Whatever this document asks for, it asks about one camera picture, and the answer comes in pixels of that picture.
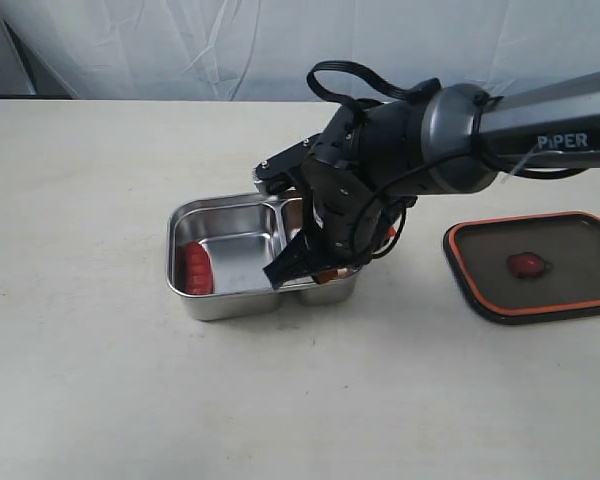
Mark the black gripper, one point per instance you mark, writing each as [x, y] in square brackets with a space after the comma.
[344, 225]

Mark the red toy sausage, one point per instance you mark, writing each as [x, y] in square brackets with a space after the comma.
[195, 271]

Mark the dark transparent lunchbox lid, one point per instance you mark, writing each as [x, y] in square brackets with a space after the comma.
[528, 269]

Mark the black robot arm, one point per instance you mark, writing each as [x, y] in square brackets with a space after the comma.
[386, 146]

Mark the stainless steel two-compartment lunchbox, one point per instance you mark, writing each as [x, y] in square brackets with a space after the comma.
[242, 234]

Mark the white backdrop cloth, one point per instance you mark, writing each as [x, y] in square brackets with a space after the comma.
[262, 50]

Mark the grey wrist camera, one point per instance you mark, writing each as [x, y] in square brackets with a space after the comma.
[282, 171]

